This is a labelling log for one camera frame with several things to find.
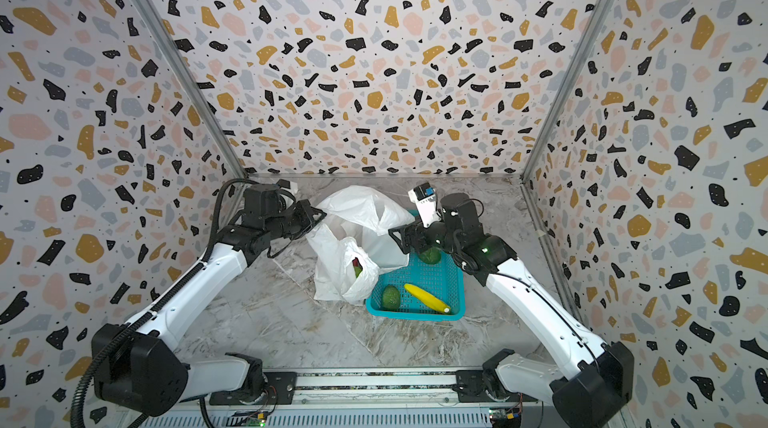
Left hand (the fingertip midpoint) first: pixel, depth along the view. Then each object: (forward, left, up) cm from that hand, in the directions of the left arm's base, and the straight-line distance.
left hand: (326, 206), depth 78 cm
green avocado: (-16, -16, -21) cm, 31 cm away
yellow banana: (-15, -27, -25) cm, 39 cm away
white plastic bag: (-16, -9, +7) cm, 20 cm away
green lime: (-3, -29, -21) cm, 36 cm away
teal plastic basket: (-8, -33, -27) cm, 43 cm away
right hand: (-7, -19, +3) cm, 20 cm away
